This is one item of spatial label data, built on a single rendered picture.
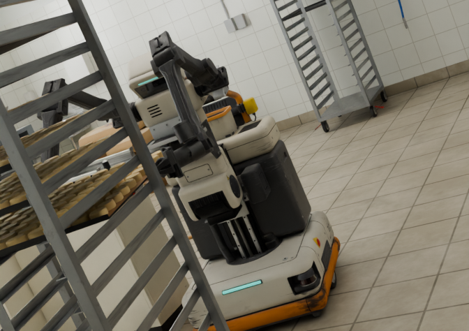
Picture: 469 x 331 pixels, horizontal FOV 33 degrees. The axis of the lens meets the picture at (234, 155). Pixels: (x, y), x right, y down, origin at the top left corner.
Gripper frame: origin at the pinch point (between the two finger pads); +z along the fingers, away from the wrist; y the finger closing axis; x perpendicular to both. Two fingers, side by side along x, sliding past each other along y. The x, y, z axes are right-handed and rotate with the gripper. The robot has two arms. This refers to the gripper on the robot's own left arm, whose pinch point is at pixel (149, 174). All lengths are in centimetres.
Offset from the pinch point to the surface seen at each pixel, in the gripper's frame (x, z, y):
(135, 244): -23.6, 20.8, 11.3
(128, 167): -12.6, 9.6, -6.7
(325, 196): 191, -174, 99
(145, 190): -9.5, 6.5, 2.1
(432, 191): 102, -183, 99
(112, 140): -14.0, 11.0, -16.0
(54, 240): -50, 46, -5
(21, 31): -29, 26, -52
